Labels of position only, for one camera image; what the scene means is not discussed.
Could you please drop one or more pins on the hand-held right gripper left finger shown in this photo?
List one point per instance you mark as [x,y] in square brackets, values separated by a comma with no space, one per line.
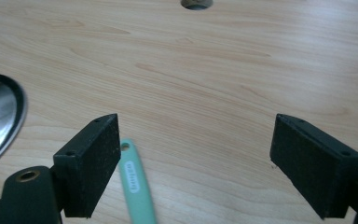
[85,174]

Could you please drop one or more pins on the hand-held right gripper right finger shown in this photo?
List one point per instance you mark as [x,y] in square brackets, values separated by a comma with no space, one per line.
[310,174]

